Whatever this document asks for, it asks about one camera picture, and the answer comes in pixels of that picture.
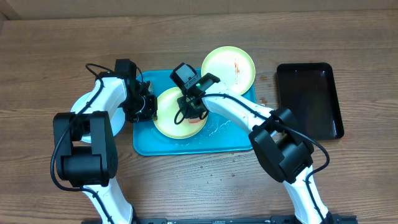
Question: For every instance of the black rectangular tray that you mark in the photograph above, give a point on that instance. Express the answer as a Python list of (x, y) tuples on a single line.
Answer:
[(309, 91)]

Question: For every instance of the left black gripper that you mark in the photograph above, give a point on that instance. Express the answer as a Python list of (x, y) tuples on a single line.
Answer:
[(150, 114)]

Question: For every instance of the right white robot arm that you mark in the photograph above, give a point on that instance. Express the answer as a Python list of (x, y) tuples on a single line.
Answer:
[(281, 147)]

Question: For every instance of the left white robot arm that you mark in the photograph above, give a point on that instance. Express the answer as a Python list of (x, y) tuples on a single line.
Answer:
[(85, 158)]

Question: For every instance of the yellow-green plate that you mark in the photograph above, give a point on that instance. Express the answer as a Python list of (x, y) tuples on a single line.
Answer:
[(167, 108), (231, 65)]

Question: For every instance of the red and green sponge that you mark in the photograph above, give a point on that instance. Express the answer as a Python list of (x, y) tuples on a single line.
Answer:
[(194, 120)]

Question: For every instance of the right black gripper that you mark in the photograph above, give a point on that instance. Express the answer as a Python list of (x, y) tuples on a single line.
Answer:
[(190, 112)]

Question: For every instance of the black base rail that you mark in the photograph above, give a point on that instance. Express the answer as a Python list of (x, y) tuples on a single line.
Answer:
[(276, 219)]

